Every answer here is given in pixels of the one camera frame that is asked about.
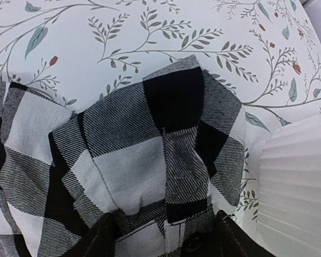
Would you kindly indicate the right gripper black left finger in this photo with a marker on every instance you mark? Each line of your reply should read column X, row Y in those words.
column 99, row 241

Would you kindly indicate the floral patterned table cloth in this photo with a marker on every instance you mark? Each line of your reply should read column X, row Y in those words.
column 265, row 52

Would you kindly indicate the black white checkered shirt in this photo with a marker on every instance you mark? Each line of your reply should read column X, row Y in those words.
column 163, row 155

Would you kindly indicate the white plastic basket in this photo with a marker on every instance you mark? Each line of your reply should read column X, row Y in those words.
column 289, row 202

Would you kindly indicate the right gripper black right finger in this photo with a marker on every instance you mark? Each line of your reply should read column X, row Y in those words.
column 230, row 240

